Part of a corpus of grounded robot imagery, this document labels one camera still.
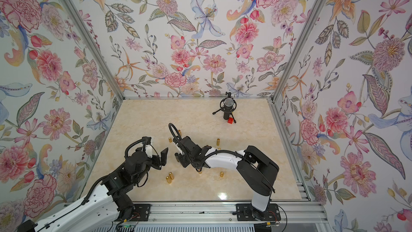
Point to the black lipstick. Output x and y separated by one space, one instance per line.
176 158

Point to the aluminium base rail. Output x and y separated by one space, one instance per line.
296 216

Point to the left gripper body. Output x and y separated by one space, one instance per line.
154 161

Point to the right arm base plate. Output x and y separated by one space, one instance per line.
246 212

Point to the red toy brick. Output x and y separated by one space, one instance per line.
230 120

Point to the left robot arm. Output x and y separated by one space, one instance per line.
107 200

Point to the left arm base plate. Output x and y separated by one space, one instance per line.
139 213

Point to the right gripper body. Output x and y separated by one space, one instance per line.
185 160

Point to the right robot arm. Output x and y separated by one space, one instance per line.
256 168

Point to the black microphone on tripod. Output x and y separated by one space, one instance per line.
227 105

